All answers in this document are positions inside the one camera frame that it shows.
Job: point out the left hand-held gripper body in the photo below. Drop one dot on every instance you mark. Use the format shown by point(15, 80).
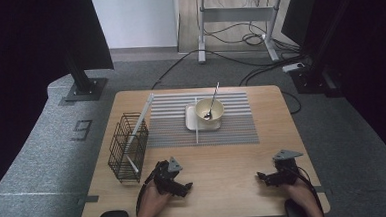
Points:
point(166, 180)

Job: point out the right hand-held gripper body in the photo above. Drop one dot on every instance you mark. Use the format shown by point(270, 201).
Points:
point(286, 172)

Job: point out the person's right hand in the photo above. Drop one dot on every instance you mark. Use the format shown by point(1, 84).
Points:
point(299, 193)

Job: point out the person's left hand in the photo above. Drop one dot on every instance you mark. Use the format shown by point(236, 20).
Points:
point(152, 204)

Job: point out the grey striped placemat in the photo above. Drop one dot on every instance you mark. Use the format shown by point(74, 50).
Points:
point(235, 129)

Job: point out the white square plate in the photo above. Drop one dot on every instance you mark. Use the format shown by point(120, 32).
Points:
point(191, 120)

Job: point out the cream bowl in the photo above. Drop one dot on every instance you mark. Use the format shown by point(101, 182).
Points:
point(218, 112)

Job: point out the metal spoon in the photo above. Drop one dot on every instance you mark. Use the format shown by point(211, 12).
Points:
point(214, 99)

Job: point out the black metal stand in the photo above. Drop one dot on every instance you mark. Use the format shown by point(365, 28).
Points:
point(84, 87)
point(309, 79)

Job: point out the white power strip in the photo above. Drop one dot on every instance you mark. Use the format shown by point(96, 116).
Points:
point(293, 67)

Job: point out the black curtain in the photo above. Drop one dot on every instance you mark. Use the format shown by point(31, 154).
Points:
point(18, 64)
point(379, 62)

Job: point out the white metal desk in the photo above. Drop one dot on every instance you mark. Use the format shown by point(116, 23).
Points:
point(236, 14)

